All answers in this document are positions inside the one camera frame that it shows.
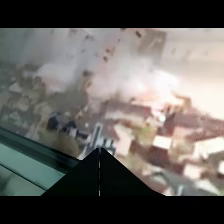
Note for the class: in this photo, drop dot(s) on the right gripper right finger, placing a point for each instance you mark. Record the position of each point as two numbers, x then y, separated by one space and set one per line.
121 180

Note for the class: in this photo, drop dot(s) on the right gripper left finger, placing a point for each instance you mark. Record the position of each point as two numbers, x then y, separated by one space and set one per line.
81 178

